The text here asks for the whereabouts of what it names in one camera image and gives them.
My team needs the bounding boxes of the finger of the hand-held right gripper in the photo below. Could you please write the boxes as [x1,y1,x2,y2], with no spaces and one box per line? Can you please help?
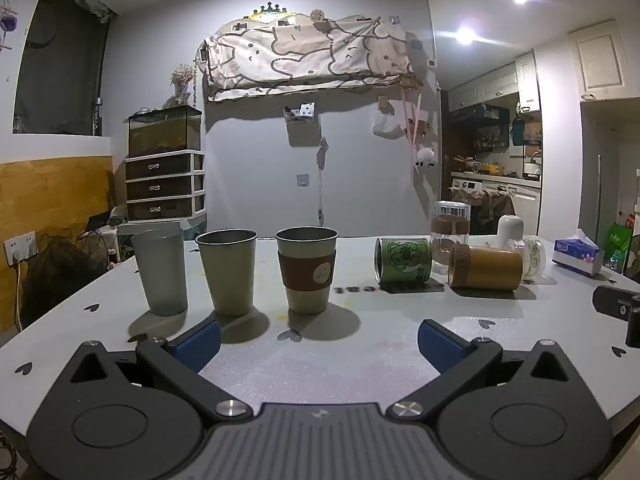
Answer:
[592,285,640,349]

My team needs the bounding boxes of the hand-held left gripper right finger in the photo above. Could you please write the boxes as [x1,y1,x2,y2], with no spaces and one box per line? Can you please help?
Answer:
[387,318,574,419]

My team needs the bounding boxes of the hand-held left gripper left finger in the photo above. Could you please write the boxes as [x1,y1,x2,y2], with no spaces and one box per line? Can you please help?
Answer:
[67,320,254,422]

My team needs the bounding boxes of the beige metal cup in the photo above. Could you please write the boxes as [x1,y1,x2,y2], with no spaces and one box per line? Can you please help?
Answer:
[194,229,258,317]

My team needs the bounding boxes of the translucent grey plastic cup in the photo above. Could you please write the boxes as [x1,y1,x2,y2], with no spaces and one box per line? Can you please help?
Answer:
[131,229,190,317]

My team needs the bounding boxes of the golden brown cup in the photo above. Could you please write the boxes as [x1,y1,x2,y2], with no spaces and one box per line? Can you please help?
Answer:
[448,243,524,291]

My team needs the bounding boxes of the clear patterned glass cup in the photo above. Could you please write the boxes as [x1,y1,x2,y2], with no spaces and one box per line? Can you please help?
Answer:
[504,238,546,282]

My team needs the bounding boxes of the green cartoon print cup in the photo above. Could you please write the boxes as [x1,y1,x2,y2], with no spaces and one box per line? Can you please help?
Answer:
[374,237,433,284]

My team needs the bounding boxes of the glass cup with brown band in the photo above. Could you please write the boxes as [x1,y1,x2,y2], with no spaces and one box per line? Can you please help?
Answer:
[430,201,472,267]

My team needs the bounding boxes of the beige cup with brown sleeve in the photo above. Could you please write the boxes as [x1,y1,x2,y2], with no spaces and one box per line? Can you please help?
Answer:
[274,226,340,315]

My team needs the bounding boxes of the tissue box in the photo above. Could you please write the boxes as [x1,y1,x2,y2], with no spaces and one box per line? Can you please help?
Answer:
[552,229,605,277]

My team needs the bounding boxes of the green bag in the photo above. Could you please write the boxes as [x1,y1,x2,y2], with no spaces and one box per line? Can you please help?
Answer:
[607,211,639,274]

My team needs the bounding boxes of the white rounded cylinder device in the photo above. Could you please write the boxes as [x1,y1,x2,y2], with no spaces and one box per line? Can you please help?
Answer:
[496,214,524,249]

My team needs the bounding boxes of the brown cloth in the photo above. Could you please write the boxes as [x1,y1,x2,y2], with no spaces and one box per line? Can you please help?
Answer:
[449,186,517,235]

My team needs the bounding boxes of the dark mesh bag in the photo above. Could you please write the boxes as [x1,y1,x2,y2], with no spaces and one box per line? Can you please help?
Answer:
[24,236,93,322]

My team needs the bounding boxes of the white drawer unit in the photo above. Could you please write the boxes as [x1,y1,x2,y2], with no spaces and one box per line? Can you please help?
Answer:
[124,150,207,224]

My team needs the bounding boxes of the white washing machine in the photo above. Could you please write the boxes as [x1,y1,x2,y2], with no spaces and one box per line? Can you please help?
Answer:
[451,177,519,235]

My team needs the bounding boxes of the glass fish tank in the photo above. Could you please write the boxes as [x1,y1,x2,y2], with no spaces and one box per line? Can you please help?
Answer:
[127,105,203,157]

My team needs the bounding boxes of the pink ribbons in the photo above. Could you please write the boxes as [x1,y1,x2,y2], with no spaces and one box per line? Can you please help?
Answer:
[406,86,425,153]

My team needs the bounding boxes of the white plastic bag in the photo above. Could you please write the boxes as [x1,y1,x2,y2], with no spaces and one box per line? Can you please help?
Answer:
[372,109,406,140]

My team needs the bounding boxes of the white upper kitchen cabinets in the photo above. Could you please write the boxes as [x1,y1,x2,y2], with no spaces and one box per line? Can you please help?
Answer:
[447,50,542,113]

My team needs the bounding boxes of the dried flowers in vase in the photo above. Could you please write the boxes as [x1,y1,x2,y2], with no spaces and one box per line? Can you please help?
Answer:
[170,63,197,107]

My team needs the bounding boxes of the cartoon printed blanket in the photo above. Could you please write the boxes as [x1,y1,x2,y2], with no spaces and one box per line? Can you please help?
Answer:
[202,10,417,104]

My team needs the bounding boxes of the dark window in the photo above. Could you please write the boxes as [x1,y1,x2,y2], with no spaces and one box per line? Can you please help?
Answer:
[12,0,119,137]

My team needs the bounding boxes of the gold crown decoration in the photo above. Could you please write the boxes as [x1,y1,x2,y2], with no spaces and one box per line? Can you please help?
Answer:
[247,2,292,22]

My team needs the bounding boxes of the white power cable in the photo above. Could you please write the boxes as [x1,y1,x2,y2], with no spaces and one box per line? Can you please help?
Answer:
[13,260,25,332]

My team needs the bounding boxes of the white wall socket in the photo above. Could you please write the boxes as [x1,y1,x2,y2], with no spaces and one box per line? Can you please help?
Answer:
[4,231,39,265]

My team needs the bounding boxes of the grey hanging cord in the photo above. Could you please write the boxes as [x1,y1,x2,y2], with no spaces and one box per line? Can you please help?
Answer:
[316,136,330,226]

